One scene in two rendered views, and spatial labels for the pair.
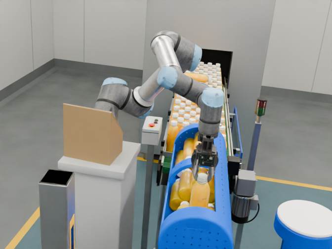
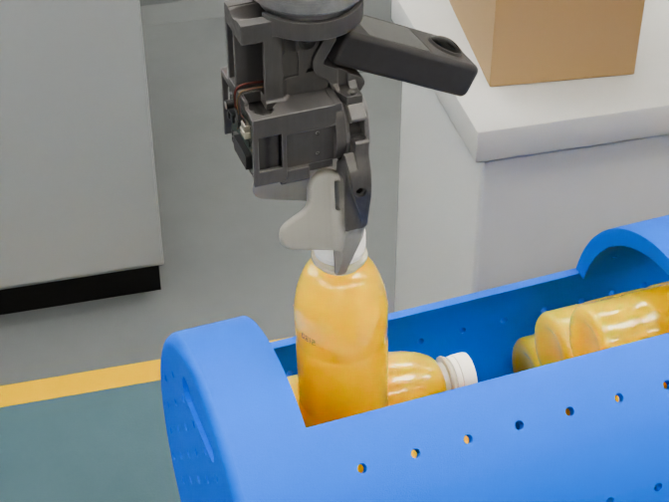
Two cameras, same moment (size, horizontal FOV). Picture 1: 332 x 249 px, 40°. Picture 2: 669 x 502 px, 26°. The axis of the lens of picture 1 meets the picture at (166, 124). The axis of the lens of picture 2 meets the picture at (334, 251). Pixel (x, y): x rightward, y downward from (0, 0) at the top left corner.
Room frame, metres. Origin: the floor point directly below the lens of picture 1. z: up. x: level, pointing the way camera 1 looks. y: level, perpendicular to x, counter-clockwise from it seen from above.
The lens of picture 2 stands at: (1.15, -0.92, 1.97)
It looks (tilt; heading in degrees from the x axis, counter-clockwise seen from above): 38 degrees down; 67
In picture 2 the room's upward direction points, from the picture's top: straight up
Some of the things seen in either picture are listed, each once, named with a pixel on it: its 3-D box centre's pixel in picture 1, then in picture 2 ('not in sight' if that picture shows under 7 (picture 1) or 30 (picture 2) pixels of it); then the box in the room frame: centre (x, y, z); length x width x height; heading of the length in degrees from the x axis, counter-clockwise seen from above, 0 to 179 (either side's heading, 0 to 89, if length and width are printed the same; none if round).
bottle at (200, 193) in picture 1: (199, 199); (341, 344); (1.49, -0.15, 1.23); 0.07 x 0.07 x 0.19
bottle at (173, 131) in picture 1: (172, 137); not in sight; (2.53, -0.05, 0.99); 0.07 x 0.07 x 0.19
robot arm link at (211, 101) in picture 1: (211, 104); not in sight; (1.47, -0.15, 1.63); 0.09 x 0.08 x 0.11; 15
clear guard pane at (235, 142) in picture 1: (233, 158); not in sight; (2.89, -0.50, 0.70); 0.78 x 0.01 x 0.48; 177
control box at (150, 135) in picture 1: (152, 130); not in sight; (2.50, 0.08, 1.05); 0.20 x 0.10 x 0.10; 177
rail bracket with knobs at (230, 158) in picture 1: (231, 166); not in sight; (2.31, -0.40, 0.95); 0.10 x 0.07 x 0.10; 87
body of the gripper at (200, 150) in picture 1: (206, 147); (298, 80); (1.46, -0.15, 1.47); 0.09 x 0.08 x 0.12; 177
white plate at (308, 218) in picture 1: (308, 217); not in sight; (1.73, -0.68, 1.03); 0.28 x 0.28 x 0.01
